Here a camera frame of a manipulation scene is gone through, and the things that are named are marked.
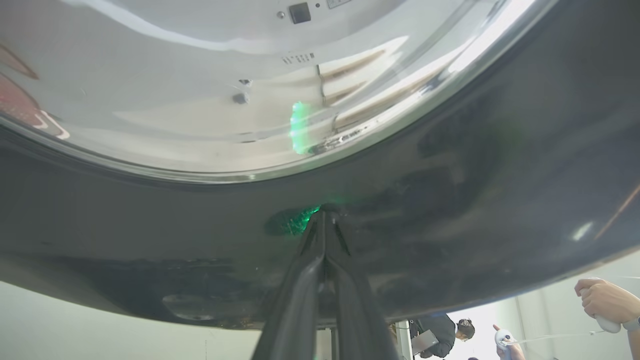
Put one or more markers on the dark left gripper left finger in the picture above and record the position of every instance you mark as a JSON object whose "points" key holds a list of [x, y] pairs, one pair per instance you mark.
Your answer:
{"points": [[300, 300]]}

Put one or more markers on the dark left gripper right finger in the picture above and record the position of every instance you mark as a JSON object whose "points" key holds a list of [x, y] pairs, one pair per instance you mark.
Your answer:
{"points": [[357, 310]]}

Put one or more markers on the bare operator forearm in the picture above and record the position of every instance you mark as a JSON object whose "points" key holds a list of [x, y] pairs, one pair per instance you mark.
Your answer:
{"points": [[635, 346]]}

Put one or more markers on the operator hand gripping controller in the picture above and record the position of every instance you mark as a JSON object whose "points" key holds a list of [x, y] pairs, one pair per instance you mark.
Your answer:
{"points": [[512, 350]]}

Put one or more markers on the operator hand with wristwatch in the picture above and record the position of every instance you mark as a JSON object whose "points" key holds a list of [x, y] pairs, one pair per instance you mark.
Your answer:
{"points": [[607, 300]]}

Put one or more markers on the person in dark clothing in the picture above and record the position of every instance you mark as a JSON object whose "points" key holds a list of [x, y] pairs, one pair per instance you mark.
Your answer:
{"points": [[440, 332]]}

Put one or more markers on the white handheld controller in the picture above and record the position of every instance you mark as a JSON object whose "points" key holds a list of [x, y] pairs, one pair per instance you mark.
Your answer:
{"points": [[504, 338], [609, 324]]}

